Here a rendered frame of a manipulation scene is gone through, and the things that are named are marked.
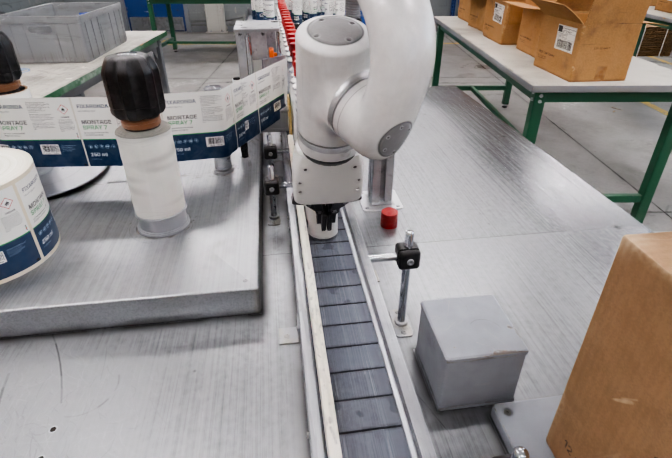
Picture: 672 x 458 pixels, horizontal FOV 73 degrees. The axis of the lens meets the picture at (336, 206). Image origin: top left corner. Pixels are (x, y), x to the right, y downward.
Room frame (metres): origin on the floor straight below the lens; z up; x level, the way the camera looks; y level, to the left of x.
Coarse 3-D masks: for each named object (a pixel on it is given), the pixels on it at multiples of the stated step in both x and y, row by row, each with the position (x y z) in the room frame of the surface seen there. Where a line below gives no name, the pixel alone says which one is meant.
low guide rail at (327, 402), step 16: (288, 144) 1.03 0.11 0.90; (304, 224) 0.64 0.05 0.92; (304, 240) 0.59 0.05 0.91; (304, 256) 0.55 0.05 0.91; (320, 320) 0.42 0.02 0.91; (320, 336) 0.39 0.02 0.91; (320, 352) 0.37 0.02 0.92; (320, 368) 0.34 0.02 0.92; (320, 384) 0.32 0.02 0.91; (336, 432) 0.27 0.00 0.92; (336, 448) 0.25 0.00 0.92
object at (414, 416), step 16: (352, 208) 0.61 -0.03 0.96; (352, 224) 0.56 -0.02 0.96; (368, 256) 0.49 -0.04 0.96; (368, 272) 0.45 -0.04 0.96; (368, 288) 0.43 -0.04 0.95; (384, 304) 0.39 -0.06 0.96; (384, 320) 0.37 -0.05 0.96; (384, 336) 0.35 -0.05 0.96; (400, 352) 0.32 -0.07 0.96; (400, 368) 0.30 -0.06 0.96; (400, 384) 0.28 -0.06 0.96; (416, 400) 0.27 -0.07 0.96; (416, 416) 0.25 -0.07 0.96; (416, 432) 0.24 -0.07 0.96; (416, 448) 0.23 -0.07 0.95; (432, 448) 0.22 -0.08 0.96
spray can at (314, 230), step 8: (312, 216) 0.64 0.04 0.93; (336, 216) 0.65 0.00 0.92; (312, 224) 0.65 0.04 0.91; (320, 224) 0.64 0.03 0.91; (336, 224) 0.65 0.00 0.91; (312, 232) 0.65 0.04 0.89; (320, 232) 0.64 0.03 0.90; (328, 232) 0.64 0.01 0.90; (336, 232) 0.65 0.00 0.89; (320, 240) 0.64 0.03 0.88; (328, 240) 0.64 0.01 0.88
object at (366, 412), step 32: (320, 256) 0.60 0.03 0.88; (352, 256) 0.60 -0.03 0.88; (320, 288) 0.52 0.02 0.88; (352, 288) 0.52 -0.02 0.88; (352, 320) 0.45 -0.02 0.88; (352, 352) 0.40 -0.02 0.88; (352, 384) 0.35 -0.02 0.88; (384, 384) 0.35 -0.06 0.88; (352, 416) 0.31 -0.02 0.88; (384, 416) 0.31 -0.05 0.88; (352, 448) 0.27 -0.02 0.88; (384, 448) 0.27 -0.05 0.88
